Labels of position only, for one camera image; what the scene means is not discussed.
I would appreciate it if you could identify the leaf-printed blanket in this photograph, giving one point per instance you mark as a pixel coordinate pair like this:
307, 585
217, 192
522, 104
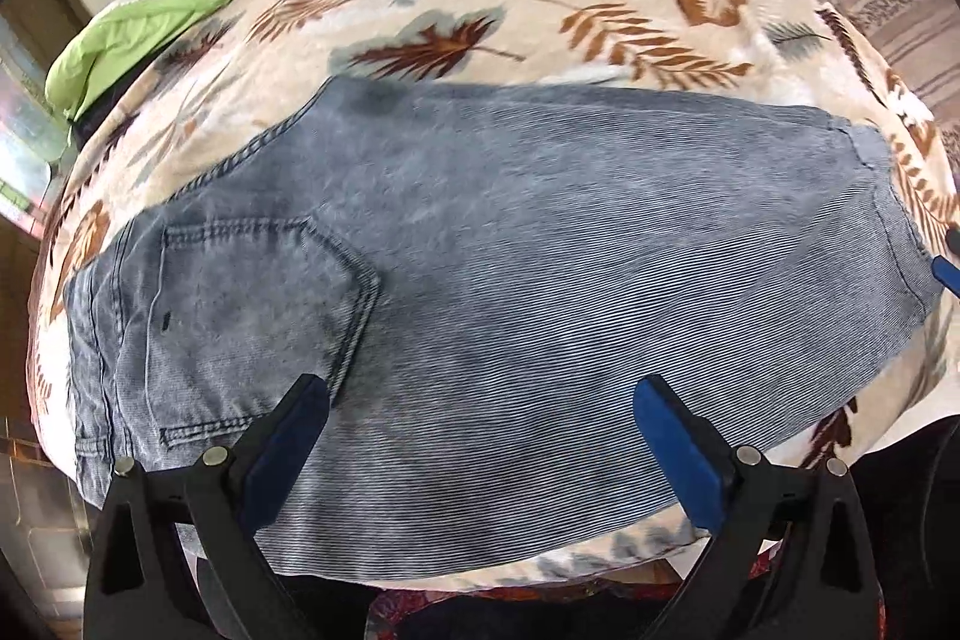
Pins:
525, 10

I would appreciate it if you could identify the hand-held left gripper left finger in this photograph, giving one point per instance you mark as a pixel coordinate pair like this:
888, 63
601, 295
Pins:
289, 445

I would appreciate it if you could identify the red patterned cloth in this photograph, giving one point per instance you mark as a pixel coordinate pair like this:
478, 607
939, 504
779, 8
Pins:
390, 602

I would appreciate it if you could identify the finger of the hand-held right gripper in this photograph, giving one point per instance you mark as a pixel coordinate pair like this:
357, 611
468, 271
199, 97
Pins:
949, 276

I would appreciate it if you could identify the blue denim pants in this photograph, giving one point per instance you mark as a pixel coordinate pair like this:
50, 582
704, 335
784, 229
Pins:
525, 235

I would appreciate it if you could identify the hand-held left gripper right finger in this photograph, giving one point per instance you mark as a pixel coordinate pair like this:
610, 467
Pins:
679, 452

